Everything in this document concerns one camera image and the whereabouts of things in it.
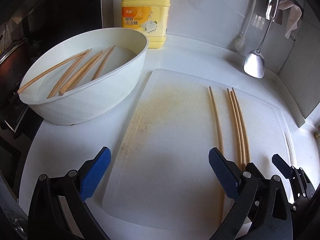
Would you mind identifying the white hanging cloth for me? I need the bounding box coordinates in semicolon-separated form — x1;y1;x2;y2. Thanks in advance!
278;0;302;39

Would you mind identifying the steel spatula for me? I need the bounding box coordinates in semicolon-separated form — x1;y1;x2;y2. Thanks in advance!
244;0;279;79

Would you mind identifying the yellow dish soap bottle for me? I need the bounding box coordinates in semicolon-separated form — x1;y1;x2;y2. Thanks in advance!
121;0;170;49

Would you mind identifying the white round basin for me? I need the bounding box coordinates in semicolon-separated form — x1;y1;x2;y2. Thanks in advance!
19;28;149;125

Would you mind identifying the white bottle brush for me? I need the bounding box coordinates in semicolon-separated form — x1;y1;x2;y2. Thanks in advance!
234;0;257;51

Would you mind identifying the wooden chopstick basin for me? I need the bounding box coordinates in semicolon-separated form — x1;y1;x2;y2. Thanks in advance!
59;50;103;95
47;48;92;99
66;47;110;92
92;46;115;80

